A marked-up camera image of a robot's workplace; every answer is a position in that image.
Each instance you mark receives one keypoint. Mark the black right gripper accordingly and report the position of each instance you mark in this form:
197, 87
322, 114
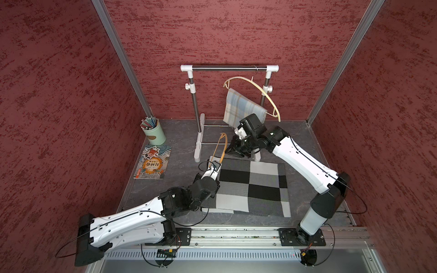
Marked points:
236, 148

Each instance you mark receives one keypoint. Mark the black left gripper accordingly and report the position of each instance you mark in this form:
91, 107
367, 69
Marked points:
198, 176

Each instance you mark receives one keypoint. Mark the blue plaid fringed scarf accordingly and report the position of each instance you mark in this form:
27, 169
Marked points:
239, 107

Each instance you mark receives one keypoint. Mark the grey black checkered scarf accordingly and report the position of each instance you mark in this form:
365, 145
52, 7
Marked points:
251, 188

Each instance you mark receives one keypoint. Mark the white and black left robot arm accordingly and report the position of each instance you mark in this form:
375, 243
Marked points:
151, 223

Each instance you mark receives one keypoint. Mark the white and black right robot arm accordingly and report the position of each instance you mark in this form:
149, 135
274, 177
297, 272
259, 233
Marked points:
339, 191

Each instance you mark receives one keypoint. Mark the colourful illustrated book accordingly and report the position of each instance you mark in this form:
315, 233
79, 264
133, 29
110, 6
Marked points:
153, 162

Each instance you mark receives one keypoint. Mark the green cup with pencils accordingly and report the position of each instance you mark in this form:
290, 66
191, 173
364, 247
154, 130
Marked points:
153, 130

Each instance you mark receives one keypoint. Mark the right aluminium corner profile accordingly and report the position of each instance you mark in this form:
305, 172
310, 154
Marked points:
362, 28

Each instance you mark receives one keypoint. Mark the aluminium corner profile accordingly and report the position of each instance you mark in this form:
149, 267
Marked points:
111, 31
362, 28

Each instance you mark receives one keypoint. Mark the left aluminium corner profile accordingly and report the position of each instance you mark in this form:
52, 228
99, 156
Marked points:
111, 31

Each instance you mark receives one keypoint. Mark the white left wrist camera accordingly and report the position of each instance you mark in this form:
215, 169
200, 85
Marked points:
216, 165

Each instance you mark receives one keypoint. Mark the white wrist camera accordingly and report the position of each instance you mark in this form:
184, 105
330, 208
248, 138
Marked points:
250, 126
216, 165

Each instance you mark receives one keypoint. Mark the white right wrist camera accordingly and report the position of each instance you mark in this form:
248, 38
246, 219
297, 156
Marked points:
250, 126

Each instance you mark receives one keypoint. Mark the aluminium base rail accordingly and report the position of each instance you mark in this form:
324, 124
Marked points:
209, 236

